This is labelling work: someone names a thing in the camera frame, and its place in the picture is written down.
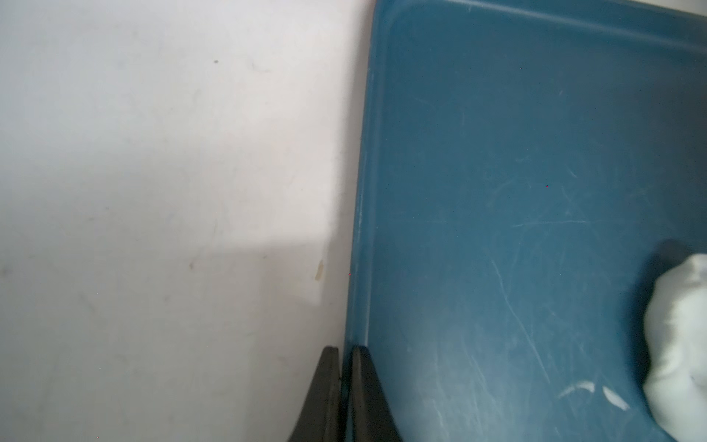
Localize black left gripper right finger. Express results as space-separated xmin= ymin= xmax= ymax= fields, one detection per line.
xmin=350 ymin=345 xmax=402 ymax=442

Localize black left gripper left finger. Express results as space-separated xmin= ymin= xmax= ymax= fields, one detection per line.
xmin=288 ymin=346 xmax=341 ymax=442

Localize teal cutting board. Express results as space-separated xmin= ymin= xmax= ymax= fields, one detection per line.
xmin=345 ymin=1 xmax=706 ymax=441

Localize white dough piece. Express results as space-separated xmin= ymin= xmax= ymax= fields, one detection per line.
xmin=643 ymin=253 xmax=706 ymax=441

